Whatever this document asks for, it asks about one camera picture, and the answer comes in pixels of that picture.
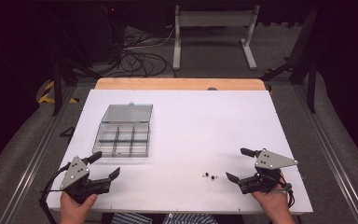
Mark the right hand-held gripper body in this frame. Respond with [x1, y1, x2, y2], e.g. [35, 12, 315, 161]
[238, 147, 299, 196]

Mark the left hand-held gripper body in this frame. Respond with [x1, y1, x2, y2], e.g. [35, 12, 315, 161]
[59, 154, 112, 205]

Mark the person's right hand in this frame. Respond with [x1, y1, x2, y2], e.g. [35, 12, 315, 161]
[250, 184, 296, 224]

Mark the person's left hand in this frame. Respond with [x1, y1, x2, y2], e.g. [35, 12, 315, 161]
[59, 189, 99, 224]

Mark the clear plastic compartment box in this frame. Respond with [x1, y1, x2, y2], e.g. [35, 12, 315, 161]
[91, 102, 154, 159]

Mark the person's striped clothing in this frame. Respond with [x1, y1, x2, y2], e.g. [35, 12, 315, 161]
[110, 212, 219, 224]

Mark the yellow black hazard tape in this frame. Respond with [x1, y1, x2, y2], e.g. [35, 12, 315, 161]
[37, 79, 80, 105]

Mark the black tripod stand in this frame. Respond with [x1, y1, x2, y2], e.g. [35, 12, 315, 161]
[45, 8, 102, 118]
[259, 7, 320, 115]

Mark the black equipment box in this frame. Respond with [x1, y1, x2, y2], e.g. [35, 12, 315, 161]
[80, 6, 127, 64]

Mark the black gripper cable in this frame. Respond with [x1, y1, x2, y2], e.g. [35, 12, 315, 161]
[38, 162, 73, 224]
[278, 170, 296, 209]

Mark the black triangular bracket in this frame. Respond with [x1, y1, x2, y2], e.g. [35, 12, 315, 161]
[59, 125, 76, 145]

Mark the metal floor rail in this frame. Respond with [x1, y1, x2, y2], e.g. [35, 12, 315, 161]
[0, 85, 77, 224]
[293, 84, 358, 224]

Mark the tangle of black floor cables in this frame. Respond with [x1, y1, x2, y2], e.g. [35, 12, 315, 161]
[111, 26, 177, 79]

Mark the white metal stand frame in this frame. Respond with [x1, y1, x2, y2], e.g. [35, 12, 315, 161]
[172, 5, 261, 71]

